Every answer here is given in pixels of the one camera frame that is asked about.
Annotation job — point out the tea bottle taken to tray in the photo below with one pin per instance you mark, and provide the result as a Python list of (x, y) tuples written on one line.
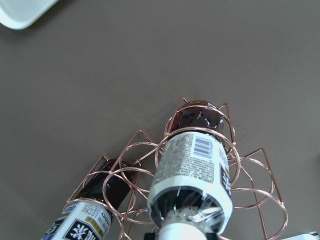
[(190, 195)]

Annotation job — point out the tea bottle middle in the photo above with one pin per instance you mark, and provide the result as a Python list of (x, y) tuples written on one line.
[(87, 218)]

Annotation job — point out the cream rabbit tray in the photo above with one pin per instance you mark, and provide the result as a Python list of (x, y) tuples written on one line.
[(20, 14)]

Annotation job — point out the copper wire bottle rack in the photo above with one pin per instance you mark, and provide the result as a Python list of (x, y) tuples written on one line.
[(258, 210)]

